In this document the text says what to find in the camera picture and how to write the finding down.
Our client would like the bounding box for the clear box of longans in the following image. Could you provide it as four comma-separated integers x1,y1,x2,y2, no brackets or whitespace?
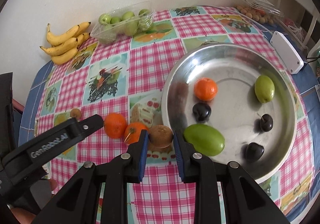
234,0,284,25

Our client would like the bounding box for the orange tangerine with stem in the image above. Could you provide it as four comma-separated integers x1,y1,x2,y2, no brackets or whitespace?
124,122,149,145

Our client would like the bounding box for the large green mango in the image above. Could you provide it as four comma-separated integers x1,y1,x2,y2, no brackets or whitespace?
183,123,225,156

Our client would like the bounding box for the plastic tray of green fruits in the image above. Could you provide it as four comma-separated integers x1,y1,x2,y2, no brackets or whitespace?
90,1,154,45

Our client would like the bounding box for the checkered fruit-print tablecloth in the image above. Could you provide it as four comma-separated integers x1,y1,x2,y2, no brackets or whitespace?
32,6,319,223

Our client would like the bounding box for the small green mango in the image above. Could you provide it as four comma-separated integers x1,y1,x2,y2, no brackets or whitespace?
254,75,275,103

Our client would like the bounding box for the white shelf furniture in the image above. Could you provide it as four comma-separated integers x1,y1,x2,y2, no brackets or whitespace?
274,0,320,57

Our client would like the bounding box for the yellow banana bunch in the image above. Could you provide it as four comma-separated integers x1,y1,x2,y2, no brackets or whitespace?
40,22,91,65

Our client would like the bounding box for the white plastic box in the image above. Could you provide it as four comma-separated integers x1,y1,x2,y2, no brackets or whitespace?
270,31,304,75

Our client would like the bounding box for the brown kiwi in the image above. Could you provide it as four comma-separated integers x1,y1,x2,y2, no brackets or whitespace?
69,108,82,120
149,125,173,148

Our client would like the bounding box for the silver metal plate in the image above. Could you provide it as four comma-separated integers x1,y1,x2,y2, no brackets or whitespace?
161,43,297,183

